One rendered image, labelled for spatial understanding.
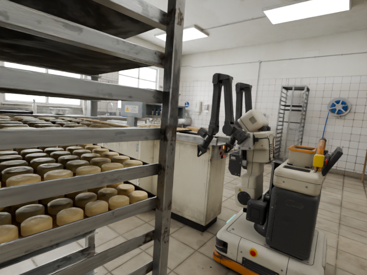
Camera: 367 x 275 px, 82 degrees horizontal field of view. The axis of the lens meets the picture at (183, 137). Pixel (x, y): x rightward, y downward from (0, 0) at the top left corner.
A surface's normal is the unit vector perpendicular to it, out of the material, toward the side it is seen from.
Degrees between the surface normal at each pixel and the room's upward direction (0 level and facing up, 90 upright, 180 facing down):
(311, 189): 90
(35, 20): 90
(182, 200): 90
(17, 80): 90
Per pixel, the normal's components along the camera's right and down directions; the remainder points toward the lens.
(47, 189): 0.72, 0.14
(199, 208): -0.58, 0.06
